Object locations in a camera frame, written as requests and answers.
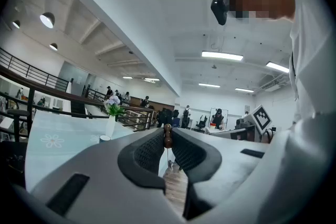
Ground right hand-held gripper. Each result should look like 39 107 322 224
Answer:
250 104 275 144

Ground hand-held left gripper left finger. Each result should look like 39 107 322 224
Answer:
28 127 183 224

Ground black mesh office chair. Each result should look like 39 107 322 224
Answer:
195 114 208 131

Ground black metal railing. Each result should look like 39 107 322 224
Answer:
0 65 158 140

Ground person's white shirt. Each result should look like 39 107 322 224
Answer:
204 0 334 224

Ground artificial hydrangea bouquet green leaves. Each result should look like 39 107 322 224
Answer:
103 95 127 118

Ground white ceiling air conditioner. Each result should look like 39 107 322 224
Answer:
259 77 289 93

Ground white ribbed vase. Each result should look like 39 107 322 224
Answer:
104 115 116 140

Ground black head-worn camera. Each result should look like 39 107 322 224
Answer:
211 0 232 26

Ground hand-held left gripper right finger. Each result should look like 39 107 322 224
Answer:
170 127 272 221

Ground pale blue floral tablecloth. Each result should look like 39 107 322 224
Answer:
25 109 137 192

